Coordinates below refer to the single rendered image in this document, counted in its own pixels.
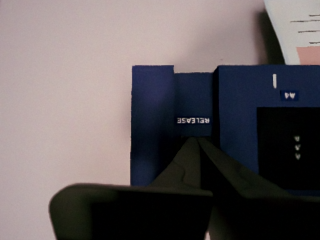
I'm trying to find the white printed sheet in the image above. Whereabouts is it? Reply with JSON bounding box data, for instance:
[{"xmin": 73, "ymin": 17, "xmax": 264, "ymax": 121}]
[{"xmin": 264, "ymin": 0, "xmax": 320, "ymax": 65}]

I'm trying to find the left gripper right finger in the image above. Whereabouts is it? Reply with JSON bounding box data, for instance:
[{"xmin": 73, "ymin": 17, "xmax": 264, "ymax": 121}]
[{"xmin": 196, "ymin": 138, "xmax": 320, "ymax": 240}]

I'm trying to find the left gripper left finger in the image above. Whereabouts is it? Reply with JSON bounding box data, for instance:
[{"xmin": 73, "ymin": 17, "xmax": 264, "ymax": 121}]
[{"xmin": 48, "ymin": 137, "xmax": 214, "ymax": 240}]

